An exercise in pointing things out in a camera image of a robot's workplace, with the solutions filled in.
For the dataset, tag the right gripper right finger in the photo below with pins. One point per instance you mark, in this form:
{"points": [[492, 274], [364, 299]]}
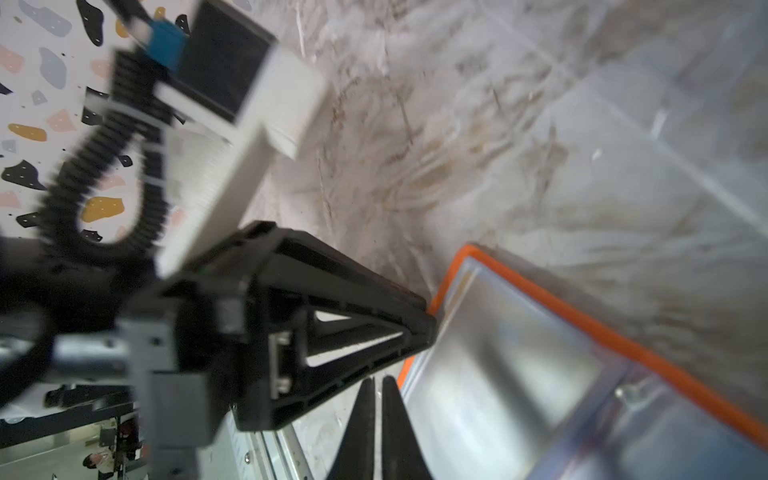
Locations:
{"points": [[400, 452]]}

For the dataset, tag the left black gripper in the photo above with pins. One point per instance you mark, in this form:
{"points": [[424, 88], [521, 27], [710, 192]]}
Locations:
{"points": [[273, 323]]}

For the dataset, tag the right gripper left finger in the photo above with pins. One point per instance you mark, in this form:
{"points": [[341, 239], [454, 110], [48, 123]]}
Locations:
{"points": [[356, 452]]}

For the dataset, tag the orange card holder wallet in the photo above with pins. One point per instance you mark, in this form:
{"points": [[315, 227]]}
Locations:
{"points": [[521, 384]]}

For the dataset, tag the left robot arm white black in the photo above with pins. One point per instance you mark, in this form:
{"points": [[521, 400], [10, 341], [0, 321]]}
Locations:
{"points": [[58, 325]]}

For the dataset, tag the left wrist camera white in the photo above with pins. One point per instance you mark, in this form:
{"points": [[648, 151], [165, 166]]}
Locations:
{"points": [[245, 98]]}

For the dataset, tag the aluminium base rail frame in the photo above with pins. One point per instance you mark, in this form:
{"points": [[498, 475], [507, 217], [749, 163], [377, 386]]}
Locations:
{"points": [[182, 444]]}

